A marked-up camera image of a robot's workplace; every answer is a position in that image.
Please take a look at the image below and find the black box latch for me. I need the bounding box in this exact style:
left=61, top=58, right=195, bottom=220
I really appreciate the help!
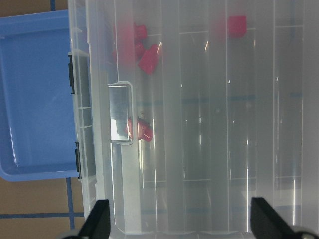
left=68, top=53, right=75, bottom=94
left=74, top=141, right=82, bottom=180

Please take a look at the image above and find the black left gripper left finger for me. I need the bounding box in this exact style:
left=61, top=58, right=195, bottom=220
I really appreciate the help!
left=78, top=199, right=111, bottom=239

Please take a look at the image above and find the blue plastic tray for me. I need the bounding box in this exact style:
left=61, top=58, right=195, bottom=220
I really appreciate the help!
left=0, top=10, right=78, bottom=181

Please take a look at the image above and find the red block middle cluster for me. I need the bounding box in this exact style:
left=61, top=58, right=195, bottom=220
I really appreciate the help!
left=112, top=41, right=145, bottom=63

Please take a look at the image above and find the clear plastic storage box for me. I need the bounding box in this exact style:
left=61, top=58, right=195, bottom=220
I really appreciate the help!
left=67, top=0, right=118, bottom=239

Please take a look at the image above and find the black box latch lower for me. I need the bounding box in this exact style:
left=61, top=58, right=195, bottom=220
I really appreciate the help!
left=74, top=141, right=82, bottom=180

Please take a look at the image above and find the black box latch upper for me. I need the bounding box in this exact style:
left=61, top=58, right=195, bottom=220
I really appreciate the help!
left=68, top=53, right=75, bottom=94

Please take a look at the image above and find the clear plastic box lid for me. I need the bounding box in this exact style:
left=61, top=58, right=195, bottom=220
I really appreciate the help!
left=87, top=0, right=319, bottom=239

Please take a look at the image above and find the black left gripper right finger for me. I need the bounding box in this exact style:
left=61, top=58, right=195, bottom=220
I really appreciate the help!
left=250, top=197, right=299, bottom=239

